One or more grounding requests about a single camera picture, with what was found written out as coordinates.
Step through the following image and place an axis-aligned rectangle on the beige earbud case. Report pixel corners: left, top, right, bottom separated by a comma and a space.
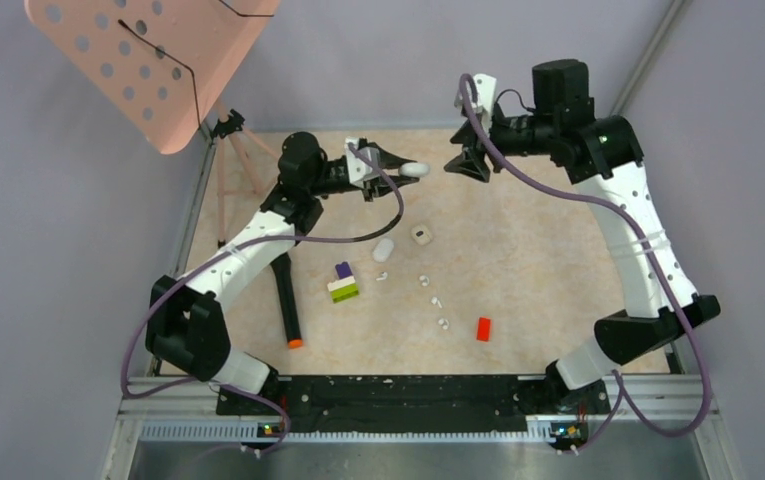
411, 224, 433, 246

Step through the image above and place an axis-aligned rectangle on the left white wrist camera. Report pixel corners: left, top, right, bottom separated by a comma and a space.
345, 137, 379, 188

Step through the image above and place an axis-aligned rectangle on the purple cable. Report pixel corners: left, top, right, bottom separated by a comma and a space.
458, 73, 715, 456
120, 142, 406, 458

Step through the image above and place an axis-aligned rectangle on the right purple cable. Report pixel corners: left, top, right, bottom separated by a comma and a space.
458, 73, 715, 456

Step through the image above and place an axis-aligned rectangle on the white closed earbud case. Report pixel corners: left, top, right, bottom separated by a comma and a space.
371, 238, 395, 263

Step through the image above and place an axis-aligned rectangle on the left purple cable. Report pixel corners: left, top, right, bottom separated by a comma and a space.
120, 142, 406, 458

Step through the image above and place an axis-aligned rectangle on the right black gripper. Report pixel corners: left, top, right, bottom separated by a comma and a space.
443, 101, 556, 182

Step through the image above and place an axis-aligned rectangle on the pink perforated music stand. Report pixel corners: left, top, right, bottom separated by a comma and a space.
24, 0, 291, 246

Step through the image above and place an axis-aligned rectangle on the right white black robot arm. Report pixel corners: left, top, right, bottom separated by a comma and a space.
445, 59, 721, 412

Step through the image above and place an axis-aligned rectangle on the purple white green block stack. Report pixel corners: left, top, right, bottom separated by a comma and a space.
327, 261, 360, 304

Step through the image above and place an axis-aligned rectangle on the aluminium frame rail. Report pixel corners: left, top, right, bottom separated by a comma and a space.
100, 374, 744, 480

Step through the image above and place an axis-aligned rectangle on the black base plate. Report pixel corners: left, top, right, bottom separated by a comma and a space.
216, 374, 611, 434

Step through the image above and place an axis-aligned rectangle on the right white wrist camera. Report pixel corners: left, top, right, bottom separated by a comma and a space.
453, 73, 498, 130

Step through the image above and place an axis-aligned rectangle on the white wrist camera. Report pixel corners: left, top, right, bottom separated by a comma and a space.
345, 137, 379, 188
453, 73, 498, 130

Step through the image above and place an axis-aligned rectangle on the red toy brick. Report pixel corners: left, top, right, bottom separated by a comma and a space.
475, 317, 492, 342

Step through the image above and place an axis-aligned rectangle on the white earbud case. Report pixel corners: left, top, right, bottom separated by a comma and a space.
398, 162, 431, 178
371, 238, 395, 263

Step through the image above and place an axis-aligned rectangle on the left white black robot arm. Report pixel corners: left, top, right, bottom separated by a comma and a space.
145, 132, 430, 414

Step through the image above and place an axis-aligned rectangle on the black marker orange cap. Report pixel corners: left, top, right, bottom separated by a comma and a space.
270, 253, 303, 349

